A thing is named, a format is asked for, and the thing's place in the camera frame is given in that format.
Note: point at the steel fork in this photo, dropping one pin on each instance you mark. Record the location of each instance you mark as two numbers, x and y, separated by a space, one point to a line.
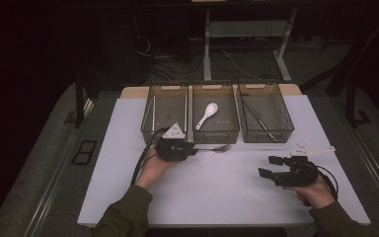
218 148

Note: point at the smoky plastic bin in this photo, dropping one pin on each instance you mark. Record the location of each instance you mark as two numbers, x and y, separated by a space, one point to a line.
269 112
164 115
215 131

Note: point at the white ceramic spoon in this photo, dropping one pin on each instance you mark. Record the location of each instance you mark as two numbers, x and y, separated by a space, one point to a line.
210 109

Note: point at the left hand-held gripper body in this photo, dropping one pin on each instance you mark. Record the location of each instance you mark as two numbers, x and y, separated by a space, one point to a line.
174 148

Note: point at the steel table knife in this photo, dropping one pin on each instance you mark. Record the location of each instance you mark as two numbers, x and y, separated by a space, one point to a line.
260 121

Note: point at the white metal desk frame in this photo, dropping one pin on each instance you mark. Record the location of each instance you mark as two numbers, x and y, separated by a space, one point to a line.
207 49

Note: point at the person's left hand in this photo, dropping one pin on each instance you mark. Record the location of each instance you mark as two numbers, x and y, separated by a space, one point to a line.
149 171

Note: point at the black floor outlet frame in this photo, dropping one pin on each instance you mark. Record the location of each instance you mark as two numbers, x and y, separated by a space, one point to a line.
84 152

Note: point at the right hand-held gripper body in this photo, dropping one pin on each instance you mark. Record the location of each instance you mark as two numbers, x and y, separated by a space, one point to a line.
301 173

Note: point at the person's right hand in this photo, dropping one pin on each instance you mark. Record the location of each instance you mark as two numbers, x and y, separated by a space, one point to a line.
316 196

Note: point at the white table cover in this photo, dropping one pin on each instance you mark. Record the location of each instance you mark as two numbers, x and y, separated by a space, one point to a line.
217 184

